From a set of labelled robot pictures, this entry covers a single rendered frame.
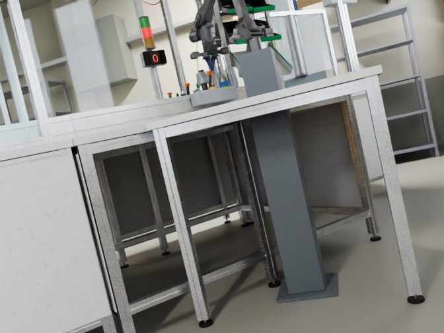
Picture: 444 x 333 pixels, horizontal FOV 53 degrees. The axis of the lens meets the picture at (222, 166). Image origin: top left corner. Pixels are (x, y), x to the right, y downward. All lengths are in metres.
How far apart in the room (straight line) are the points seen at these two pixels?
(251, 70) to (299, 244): 0.76
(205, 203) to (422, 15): 3.66
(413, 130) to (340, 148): 3.42
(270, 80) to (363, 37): 4.22
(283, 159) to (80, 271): 0.91
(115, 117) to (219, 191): 2.18
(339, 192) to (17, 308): 1.83
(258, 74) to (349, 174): 1.01
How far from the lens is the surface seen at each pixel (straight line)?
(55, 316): 1.80
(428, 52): 6.10
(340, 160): 2.68
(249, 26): 1.99
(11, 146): 1.77
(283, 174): 1.88
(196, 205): 3.86
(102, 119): 1.87
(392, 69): 6.02
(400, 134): 6.01
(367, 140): 3.66
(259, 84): 1.89
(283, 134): 1.86
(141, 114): 1.92
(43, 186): 1.74
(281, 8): 3.57
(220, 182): 3.92
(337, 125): 2.64
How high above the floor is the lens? 0.73
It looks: 3 degrees down
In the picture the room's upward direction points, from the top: 13 degrees counter-clockwise
